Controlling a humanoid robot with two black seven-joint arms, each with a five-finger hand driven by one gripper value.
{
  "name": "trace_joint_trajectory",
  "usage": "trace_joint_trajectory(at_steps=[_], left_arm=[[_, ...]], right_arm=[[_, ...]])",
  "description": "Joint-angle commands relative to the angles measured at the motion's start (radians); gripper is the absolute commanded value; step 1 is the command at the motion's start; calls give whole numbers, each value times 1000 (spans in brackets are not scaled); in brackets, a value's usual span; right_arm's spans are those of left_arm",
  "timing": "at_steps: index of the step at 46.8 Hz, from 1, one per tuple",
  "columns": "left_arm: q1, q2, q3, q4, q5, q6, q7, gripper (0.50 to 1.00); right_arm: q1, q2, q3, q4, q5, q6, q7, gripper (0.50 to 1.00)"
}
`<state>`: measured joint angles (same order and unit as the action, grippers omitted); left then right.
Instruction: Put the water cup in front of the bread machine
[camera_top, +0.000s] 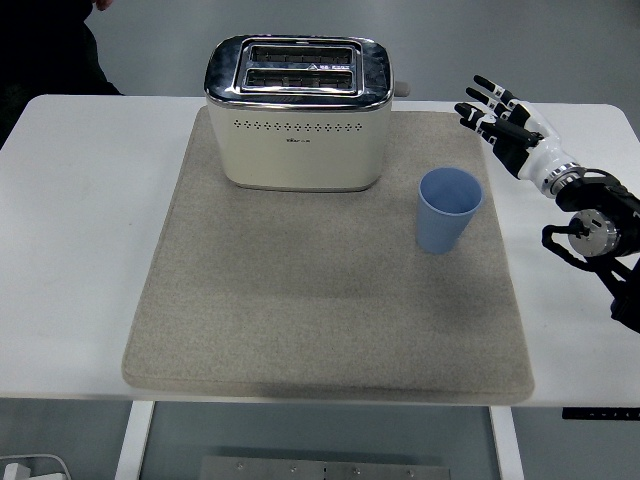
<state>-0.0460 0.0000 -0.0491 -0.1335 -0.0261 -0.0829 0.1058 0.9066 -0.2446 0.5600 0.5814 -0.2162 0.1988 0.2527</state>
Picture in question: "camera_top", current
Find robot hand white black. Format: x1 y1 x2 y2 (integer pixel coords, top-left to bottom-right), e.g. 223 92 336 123
453 74 577 183

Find blue plastic cup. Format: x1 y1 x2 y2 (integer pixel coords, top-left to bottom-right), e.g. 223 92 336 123
416 167 484 256

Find cream chrome toaster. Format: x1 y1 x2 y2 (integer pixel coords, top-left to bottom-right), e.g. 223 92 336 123
203 34 414 193

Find black table control panel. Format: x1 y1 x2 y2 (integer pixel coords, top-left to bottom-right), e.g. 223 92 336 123
562 407 640 420

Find white table leg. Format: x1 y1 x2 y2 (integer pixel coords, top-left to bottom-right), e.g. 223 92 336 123
113 401 156 480
488 407 525 480

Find beige felt table mat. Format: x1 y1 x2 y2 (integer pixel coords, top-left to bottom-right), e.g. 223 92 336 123
121 105 536 403

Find white box with cable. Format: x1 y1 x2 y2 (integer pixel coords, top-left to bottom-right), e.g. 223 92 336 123
0 453 72 480

